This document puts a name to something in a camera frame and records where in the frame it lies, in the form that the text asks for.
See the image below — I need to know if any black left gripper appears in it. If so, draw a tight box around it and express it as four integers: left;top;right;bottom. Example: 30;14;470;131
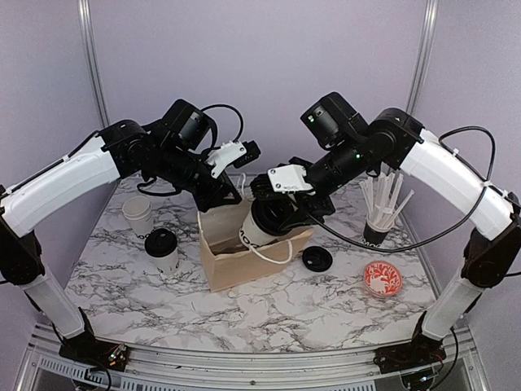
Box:
155;142;243;212

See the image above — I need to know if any white paper coffee cup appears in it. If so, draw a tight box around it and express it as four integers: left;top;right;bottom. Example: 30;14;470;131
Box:
239;211;278;248

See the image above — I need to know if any brown paper takeout bag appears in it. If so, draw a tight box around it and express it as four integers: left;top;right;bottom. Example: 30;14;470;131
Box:
197;174;313;292

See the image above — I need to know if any stack of white cups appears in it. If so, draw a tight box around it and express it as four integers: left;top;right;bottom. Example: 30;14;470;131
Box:
122;195;155;239

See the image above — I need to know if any black coffee cup lid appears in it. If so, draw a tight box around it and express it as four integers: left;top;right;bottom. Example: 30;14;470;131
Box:
251;199;297;237

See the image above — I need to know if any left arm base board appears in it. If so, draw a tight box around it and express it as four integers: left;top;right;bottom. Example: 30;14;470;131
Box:
59;340;130;371

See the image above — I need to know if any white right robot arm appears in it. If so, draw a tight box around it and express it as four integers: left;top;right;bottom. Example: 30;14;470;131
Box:
251;92;520;365

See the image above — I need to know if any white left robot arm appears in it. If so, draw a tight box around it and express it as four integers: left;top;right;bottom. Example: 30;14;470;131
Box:
1;99;247;362

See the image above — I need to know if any right arm base board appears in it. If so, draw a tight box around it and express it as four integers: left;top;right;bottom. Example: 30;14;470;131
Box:
373;341;446;374

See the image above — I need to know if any stack of black lids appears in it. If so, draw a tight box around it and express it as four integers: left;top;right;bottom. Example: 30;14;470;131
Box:
302;246;333;272

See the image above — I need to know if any black cup holding straws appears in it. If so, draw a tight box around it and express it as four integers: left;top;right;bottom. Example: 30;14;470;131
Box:
362;221;389;248

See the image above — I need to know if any red floral bowl right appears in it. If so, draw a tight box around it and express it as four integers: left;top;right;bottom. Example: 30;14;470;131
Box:
363;261;403;297

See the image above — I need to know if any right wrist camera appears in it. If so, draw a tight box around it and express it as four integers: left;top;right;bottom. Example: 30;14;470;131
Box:
267;156;314;195

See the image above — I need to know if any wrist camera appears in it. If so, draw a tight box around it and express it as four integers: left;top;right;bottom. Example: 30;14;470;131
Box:
205;141;261;178
267;156;314;195

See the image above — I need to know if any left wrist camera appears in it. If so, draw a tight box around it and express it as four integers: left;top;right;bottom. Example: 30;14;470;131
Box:
205;141;261;178

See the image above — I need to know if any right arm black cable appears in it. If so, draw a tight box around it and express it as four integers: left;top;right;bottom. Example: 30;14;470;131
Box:
292;125;497;254

